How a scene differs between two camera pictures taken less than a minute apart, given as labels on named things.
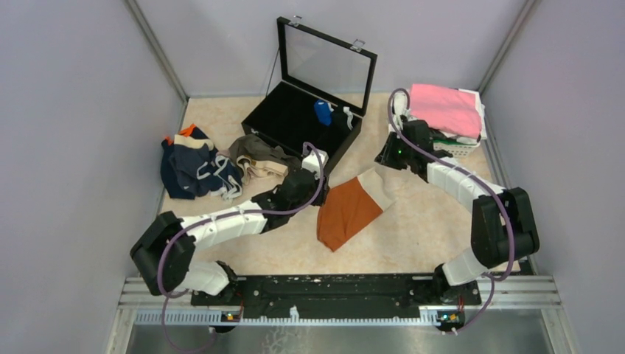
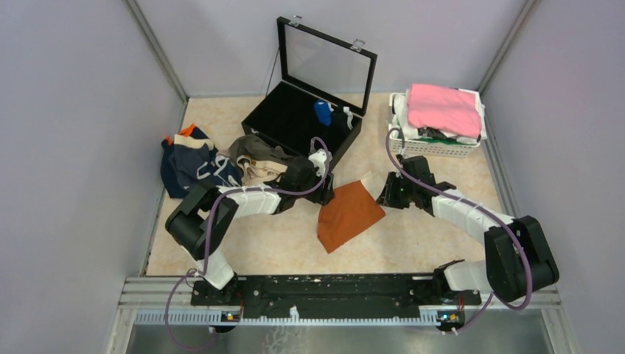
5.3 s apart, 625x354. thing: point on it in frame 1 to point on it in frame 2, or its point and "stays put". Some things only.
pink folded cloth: (452, 110) stays put
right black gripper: (385, 156) to (387, 197)
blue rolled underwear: (323, 110) stays put
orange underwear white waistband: (349, 205) stays put
